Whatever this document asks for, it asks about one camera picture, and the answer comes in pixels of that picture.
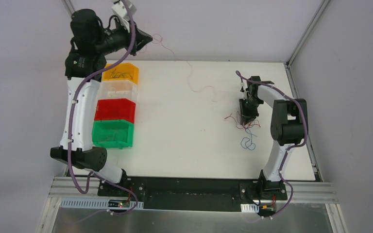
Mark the clear plastic bin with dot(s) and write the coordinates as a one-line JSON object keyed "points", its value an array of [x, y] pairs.
{"points": [[120, 89]]}

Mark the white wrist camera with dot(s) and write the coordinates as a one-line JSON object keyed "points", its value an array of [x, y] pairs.
{"points": [[121, 12], [243, 90]]}

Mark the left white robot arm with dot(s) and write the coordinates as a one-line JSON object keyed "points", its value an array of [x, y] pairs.
{"points": [[85, 64]]}

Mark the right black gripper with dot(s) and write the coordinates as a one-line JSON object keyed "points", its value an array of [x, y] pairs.
{"points": [[247, 105]]}

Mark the red plastic bin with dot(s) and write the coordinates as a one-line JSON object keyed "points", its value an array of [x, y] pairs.
{"points": [[115, 109]]}

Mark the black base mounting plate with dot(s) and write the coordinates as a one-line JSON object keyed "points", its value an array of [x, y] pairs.
{"points": [[194, 194]]}

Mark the white slotted cable duct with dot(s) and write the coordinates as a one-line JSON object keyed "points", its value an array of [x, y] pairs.
{"points": [[111, 204]]}

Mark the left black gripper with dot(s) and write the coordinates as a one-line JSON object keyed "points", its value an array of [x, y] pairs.
{"points": [[135, 37]]}

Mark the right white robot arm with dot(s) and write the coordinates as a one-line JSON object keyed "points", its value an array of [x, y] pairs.
{"points": [[288, 129]]}

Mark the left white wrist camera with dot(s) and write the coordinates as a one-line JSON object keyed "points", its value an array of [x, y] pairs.
{"points": [[121, 12]]}

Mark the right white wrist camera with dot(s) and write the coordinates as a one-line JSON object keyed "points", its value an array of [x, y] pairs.
{"points": [[243, 90]]}

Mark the orange plastic bin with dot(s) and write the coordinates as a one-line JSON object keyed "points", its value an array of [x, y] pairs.
{"points": [[124, 71]]}

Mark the green plastic bin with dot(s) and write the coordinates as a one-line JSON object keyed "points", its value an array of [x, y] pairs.
{"points": [[113, 134]]}

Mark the aluminium frame rail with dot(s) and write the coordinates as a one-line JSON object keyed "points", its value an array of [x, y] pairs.
{"points": [[63, 187]]}

